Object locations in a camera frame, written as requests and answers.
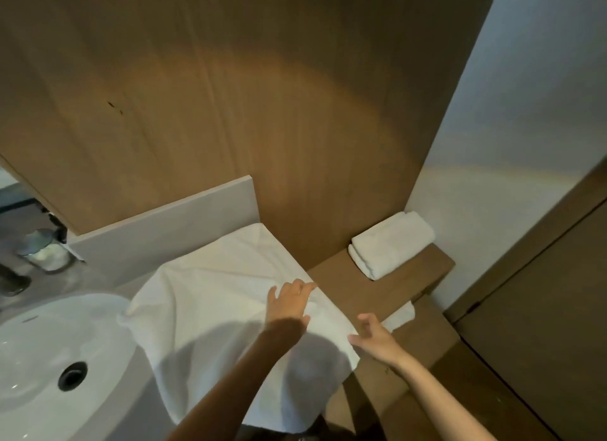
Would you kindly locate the person's right hand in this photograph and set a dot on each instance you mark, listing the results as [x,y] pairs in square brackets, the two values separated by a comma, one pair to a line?
[379,343]

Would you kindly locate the person's left hand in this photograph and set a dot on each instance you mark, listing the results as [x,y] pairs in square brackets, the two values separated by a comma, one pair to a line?
[289,305]

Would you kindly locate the wooden cabinet flap door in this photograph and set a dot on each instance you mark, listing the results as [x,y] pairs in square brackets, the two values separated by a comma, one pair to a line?
[427,334]

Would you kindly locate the large white towel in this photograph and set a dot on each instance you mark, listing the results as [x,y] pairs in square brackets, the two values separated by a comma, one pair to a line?
[204,303]

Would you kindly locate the person's right forearm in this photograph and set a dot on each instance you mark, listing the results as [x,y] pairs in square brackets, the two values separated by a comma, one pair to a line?
[441,403]

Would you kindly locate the person's left forearm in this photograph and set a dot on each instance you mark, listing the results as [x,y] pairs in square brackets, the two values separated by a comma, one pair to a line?
[237,388]

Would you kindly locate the person's dark trousers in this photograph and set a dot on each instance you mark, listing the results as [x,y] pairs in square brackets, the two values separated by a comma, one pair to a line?
[341,431]

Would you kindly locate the black door hinge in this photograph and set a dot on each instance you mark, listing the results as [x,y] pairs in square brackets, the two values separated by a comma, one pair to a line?
[473,308]

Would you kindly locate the grey stone backsplash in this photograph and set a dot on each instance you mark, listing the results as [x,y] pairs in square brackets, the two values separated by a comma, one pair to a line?
[166,232]

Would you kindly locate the wooden back panel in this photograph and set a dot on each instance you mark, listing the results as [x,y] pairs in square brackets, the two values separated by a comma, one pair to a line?
[237,99]

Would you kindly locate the black sink drain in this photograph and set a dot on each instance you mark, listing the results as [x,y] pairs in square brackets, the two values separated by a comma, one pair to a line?
[72,376]

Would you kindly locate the glass jar with cotton pads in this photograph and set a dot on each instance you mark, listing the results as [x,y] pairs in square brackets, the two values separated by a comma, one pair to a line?
[47,253]

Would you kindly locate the white oval sink basin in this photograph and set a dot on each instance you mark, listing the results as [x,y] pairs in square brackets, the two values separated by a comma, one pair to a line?
[38,341]

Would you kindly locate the black faucet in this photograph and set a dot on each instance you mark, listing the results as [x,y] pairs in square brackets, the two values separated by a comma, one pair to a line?
[14,282]

